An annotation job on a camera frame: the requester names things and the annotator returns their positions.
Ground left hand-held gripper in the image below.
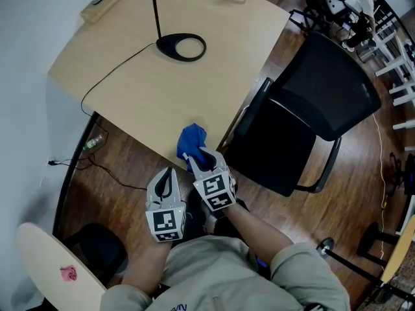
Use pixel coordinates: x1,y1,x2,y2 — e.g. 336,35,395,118
145,167,187,244

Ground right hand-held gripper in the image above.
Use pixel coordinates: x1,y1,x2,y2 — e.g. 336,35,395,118
187,146,237,213

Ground blue cloth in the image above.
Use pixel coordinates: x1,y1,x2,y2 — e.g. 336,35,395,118
176,123,208,171

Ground person's right forearm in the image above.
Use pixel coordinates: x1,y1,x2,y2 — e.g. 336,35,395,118
223,202,296,264

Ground person's left forearm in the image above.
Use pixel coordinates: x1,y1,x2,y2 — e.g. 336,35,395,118
121,238,172,296

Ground person's black trousers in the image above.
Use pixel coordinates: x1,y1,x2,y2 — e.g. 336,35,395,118
183,188,257,239

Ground clear plastic bottle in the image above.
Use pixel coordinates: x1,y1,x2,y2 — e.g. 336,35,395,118
82,133,106,151

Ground person's grey-green sweatshirt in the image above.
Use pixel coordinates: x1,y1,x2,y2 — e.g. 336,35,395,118
99,235,351,311

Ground pink crumpled item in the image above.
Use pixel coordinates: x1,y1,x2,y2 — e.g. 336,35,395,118
60,264,79,282

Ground black desk lamp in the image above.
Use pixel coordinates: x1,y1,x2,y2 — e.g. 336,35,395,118
148,0,208,63

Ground black pole with round base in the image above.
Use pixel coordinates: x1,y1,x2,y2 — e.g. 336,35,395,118
316,237,385,286

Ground black background office chair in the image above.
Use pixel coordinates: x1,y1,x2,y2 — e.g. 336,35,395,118
288,0,344,35

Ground wooden tissue box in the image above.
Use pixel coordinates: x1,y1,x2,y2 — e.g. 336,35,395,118
80,0,123,25

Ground black tripod base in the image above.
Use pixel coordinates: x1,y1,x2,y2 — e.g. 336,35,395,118
388,152,415,197

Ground white metal desk frames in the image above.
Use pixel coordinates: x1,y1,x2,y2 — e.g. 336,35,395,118
356,11,415,152

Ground black floor cable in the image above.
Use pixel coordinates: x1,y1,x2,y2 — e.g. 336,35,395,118
47,126,148,190

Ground black lamp cable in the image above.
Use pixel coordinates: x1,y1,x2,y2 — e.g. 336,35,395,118
80,42,158,118

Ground yellow-white floor cable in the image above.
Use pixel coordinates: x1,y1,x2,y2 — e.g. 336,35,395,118
372,113,390,271

